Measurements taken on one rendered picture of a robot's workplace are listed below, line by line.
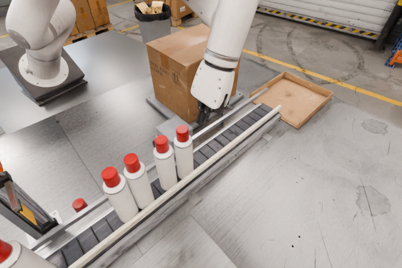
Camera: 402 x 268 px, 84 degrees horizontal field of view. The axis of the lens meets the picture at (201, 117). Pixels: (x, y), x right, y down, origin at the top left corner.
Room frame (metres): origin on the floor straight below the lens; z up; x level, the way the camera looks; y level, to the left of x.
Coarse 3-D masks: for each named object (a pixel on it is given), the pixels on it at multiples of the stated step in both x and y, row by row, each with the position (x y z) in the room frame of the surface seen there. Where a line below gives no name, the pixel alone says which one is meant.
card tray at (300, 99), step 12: (288, 72) 1.02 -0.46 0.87; (264, 84) 0.91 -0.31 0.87; (276, 84) 0.96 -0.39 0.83; (288, 84) 0.96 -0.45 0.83; (300, 84) 0.96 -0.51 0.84; (312, 84) 0.92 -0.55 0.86; (264, 96) 0.86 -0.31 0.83; (276, 96) 0.86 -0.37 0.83; (288, 96) 0.86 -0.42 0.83; (300, 96) 0.86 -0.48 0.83; (312, 96) 0.86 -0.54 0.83; (324, 96) 0.86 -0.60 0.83; (288, 108) 0.77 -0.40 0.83; (300, 108) 0.77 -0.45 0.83; (312, 108) 0.77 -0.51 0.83; (288, 120) 0.69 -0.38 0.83; (300, 120) 0.69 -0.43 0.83
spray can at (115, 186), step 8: (112, 168) 0.28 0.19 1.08; (104, 176) 0.26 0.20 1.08; (112, 176) 0.26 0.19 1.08; (120, 176) 0.28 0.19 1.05; (104, 184) 0.27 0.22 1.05; (112, 184) 0.26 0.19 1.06; (120, 184) 0.26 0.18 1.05; (112, 192) 0.25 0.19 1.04; (120, 192) 0.25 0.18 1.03; (128, 192) 0.27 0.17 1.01; (112, 200) 0.25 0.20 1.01; (120, 200) 0.25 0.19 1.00; (128, 200) 0.26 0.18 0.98; (120, 208) 0.25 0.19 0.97; (128, 208) 0.25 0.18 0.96; (136, 208) 0.27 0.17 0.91; (120, 216) 0.25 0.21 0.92; (128, 216) 0.25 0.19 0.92
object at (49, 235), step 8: (256, 96) 0.70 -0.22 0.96; (240, 104) 0.65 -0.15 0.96; (248, 104) 0.66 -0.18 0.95; (232, 112) 0.60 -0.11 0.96; (224, 120) 0.57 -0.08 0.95; (208, 128) 0.52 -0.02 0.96; (192, 136) 0.49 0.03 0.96; (200, 136) 0.50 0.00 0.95; (152, 168) 0.37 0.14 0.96; (96, 200) 0.27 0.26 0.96; (104, 200) 0.27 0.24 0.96; (88, 208) 0.25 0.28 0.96; (80, 216) 0.23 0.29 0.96; (64, 224) 0.21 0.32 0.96; (72, 224) 0.22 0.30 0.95; (48, 232) 0.19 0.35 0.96; (56, 232) 0.19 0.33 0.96; (40, 240) 0.18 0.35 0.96; (48, 240) 0.18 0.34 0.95; (32, 248) 0.16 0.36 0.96
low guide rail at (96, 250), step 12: (276, 108) 0.68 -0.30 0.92; (264, 120) 0.62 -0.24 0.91; (228, 144) 0.49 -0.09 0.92; (216, 156) 0.44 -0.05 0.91; (204, 168) 0.40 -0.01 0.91; (168, 192) 0.32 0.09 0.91; (156, 204) 0.28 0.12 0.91; (144, 216) 0.26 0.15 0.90; (120, 228) 0.22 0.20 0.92; (108, 240) 0.19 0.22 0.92; (96, 252) 0.17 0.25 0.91; (72, 264) 0.14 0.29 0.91; (84, 264) 0.15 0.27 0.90
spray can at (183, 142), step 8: (176, 128) 0.40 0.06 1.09; (184, 128) 0.40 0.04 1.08; (176, 136) 0.39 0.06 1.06; (184, 136) 0.39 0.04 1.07; (176, 144) 0.38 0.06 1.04; (184, 144) 0.38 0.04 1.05; (192, 144) 0.40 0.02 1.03; (176, 152) 0.38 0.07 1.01; (184, 152) 0.38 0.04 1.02; (192, 152) 0.39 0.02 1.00; (176, 160) 0.39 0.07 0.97; (184, 160) 0.38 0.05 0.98; (192, 160) 0.39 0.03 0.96; (184, 168) 0.38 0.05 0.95; (192, 168) 0.39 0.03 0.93; (184, 176) 0.38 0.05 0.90
